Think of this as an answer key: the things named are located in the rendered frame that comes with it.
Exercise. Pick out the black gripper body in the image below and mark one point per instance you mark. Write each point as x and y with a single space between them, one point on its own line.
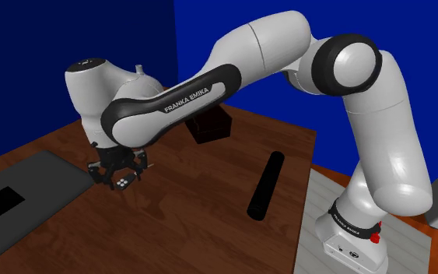
115 155

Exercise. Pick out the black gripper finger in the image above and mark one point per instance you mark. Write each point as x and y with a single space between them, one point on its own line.
139 165
101 175

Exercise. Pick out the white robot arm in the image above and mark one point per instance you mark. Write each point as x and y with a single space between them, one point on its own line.
385 125

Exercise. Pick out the black remote with white buttons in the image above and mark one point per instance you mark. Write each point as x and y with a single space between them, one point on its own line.
124 182

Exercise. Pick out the grey flat panel with black rectangle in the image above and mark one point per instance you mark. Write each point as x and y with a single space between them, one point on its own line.
40 178

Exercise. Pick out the brown wooden table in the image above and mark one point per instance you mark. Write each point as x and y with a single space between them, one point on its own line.
184 231

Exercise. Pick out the dark box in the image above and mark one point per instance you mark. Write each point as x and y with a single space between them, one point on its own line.
213 125

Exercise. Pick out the black cylinder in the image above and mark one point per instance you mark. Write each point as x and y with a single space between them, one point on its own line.
266 186

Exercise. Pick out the pale grey planked robot stand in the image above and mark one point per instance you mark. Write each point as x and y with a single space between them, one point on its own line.
317 197

